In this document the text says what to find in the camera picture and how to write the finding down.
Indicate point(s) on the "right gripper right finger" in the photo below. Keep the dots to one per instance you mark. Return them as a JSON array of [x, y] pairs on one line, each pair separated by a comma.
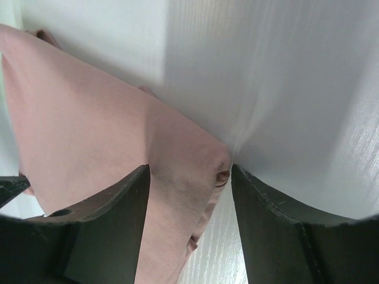
[[286, 241]]

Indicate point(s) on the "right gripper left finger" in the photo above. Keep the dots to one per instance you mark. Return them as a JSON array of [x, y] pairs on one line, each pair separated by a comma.
[[96, 240]]

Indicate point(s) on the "pink t-shirt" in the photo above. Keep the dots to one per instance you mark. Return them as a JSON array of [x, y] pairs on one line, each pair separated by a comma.
[[80, 130]]

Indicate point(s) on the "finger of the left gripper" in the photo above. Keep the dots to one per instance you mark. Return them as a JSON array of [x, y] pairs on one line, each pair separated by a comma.
[[11, 187]]

